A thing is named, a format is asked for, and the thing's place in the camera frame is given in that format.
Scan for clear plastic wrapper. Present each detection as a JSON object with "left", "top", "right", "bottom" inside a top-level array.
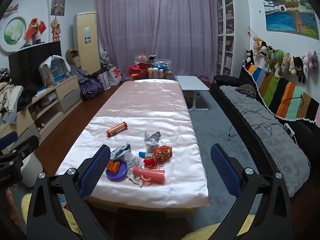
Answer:
[{"left": 124, "top": 152, "right": 144, "bottom": 188}]

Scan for white red print bag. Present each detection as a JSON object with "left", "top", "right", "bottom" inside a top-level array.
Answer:
[{"left": 97, "top": 66, "right": 124, "bottom": 90}]

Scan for black television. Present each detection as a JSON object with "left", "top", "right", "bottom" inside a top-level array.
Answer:
[{"left": 8, "top": 41, "right": 62, "bottom": 88}]

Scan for grey rug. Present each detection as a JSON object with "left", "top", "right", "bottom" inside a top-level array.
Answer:
[{"left": 186, "top": 90, "right": 250, "bottom": 228}]

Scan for white round stool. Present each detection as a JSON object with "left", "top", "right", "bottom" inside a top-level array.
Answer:
[{"left": 21, "top": 152, "right": 42, "bottom": 188}]

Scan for purple plastic bowl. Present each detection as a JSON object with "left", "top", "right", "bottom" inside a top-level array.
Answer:
[{"left": 105, "top": 159, "right": 128, "bottom": 182}]

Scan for cream standing air conditioner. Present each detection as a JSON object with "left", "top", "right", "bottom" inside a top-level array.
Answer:
[{"left": 73, "top": 11, "right": 102, "bottom": 75}]

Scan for round green wall decor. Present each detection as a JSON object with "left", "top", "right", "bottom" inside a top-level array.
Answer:
[{"left": 0, "top": 16, "right": 27, "bottom": 55}]

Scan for black sofa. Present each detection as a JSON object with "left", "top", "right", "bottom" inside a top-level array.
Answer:
[{"left": 212, "top": 65, "right": 320, "bottom": 198}]

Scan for orange tube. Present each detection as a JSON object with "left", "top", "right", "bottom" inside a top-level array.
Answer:
[{"left": 106, "top": 121, "right": 128, "bottom": 137}]

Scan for yellow fluffy blanket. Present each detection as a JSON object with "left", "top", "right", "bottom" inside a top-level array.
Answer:
[{"left": 21, "top": 192, "right": 250, "bottom": 240}]

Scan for purple fabric bag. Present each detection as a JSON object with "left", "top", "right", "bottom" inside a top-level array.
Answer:
[{"left": 79, "top": 77, "right": 104, "bottom": 102}]

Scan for cardboard box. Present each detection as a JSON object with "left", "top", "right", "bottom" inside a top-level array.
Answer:
[{"left": 65, "top": 49, "right": 82, "bottom": 68}]

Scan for white glass door bookcase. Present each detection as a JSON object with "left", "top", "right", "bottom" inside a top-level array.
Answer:
[{"left": 215, "top": 0, "right": 248, "bottom": 83}]

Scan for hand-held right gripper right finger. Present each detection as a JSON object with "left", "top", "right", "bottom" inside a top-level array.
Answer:
[{"left": 210, "top": 144, "right": 293, "bottom": 240}]

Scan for beige television cabinet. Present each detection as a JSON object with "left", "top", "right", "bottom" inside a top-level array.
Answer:
[{"left": 0, "top": 75, "right": 83, "bottom": 153}]

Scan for pink plastic cup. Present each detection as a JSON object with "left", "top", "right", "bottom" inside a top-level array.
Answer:
[{"left": 132, "top": 166, "right": 165, "bottom": 185}]

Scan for white side table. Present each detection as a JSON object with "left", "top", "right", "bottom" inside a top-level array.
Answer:
[{"left": 176, "top": 75, "right": 210, "bottom": 112}]

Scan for white power strip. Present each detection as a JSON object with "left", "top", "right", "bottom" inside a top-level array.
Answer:
[{"left": 283, "top": 123, "right": 295, "bottom": 137}]

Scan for striped crochet blanket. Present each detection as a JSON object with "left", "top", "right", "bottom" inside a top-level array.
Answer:
[{"left": 244, "top": 64, "right": 320, "bottom": 128}]

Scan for cloth covered storage box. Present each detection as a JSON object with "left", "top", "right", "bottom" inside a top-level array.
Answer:
[{"left": 39, "top": 55, "right": 72, "bottom": 87}]

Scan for black cushion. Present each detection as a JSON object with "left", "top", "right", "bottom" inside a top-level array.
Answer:
[{"left": 214, "top": 74, "right": 242, "bottom": 87}]

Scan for red flags flower decoration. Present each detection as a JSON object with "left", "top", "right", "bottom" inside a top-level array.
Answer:
[{"left": 25, "top": 17, "right": 47, "bottom": 43}]

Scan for rabbit wall poster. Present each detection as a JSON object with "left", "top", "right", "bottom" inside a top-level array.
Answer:
[{"left": 50, "top": 0, "right": 67, "bottom": 16}]

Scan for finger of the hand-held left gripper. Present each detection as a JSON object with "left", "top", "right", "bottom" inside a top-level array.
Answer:
[
  {"left": 5, "top": 135, "right": 40, "bottom": 165},
  {"left": 0, "top": 131, "right": 19, "bottom": 153}
]

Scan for pile of clothes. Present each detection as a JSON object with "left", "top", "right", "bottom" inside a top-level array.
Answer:
[{"left": 0, "top": 67, "right": 33, "bottom": 125}]

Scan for black white cat plush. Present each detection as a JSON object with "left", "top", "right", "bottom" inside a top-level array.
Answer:
[{"left": 242, "top": 49, "right": 255, "bottom": 69}]

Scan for red basket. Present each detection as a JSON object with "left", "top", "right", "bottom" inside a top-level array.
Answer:
[{"left": 128, "top": 64, "right": 148, "bottom": 79}]

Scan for purple curtain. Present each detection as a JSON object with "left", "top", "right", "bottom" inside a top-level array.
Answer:
[{"left": 96, "top": 0, "right": 225, "bottom": 84}]

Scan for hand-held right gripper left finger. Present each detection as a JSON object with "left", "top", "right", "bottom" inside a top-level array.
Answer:
[{"left": 26, "top": 144, "right": 112, "bottom": 240}]

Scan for silver foil wrapper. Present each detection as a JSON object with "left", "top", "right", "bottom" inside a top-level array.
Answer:
[
  {"left": 144, "top": 131, "right": 162, "bottom": 147},
  {"left": 110, "top": 143, "right": 132, "bottom": 160}
]

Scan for row of plush toys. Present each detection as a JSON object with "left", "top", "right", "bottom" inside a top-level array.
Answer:
[{"left": 252, "top": 36, "right": 320, "bottom": 83}]

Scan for clear plastic storage box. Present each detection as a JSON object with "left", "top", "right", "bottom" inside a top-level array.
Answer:
[{"left": 155, "top": 59, "right": 173, "bottom": 70}]

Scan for landscape wall painting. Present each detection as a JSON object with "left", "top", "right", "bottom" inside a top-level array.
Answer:
[{"left": 260, "top": 0, "right": 320, "bottom": 40}]

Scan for low table, pink cloth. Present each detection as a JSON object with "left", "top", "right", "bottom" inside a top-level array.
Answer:
[{"left": 54, "top": 79, "right": 209, "bottom": 209}]

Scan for brown cloth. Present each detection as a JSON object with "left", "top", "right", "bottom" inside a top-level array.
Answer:
[{"left": 235, "top": 84, "right": 258, "bottom": 98}]

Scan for grey fluffy blanket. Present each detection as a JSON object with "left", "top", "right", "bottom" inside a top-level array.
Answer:
[{"left": 219, "top": 85, "right": 312, "bottom": 197}]

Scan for person's left hand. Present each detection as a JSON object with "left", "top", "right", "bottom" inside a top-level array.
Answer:
[{"left": 0, "top": 188, "right": 15, "bottom": 220}]

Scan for red round pincushion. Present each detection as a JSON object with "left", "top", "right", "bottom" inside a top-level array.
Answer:
[{"left": 142, "top": 156, "right": 164, "bottom": 170}]

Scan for black cable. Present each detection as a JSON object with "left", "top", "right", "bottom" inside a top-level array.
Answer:
[{"left": 229, "top": 109, "right": 283, "bottom": 138}]

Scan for orange carrot slices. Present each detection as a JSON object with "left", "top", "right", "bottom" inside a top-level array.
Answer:
[{"left": 107, "top": 160, "right": 122, "bottom": 173}]

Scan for hanging doll ornament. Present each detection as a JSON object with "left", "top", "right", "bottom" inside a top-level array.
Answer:
[{"left": 51, "top": 16, "right": 61, "bottom": 42}]

